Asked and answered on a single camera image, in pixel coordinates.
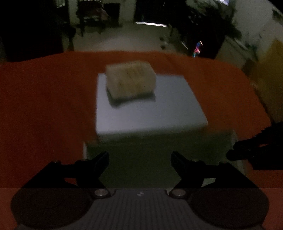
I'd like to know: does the orange table cloth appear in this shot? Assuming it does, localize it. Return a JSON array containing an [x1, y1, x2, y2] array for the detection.
[[1, 51, 271, 229]]

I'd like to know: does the black office chair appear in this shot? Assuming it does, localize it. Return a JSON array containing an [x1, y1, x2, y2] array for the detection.
[[159, 24, 188, 53]]

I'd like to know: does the tissue pack with dog print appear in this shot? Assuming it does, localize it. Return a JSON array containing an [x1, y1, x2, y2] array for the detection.
[[106, 61, 156, 100]]

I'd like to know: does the yellow cardboard box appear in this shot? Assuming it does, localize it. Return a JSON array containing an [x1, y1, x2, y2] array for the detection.
[[257, 39, 282, 122]]

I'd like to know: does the white storage box lid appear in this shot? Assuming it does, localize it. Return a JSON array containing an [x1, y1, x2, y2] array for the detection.
[[96, 74, 208, 142]]

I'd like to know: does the rgb lit computer case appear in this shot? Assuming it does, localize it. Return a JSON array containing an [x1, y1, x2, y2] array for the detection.
[[193, 41, 203, 58]]

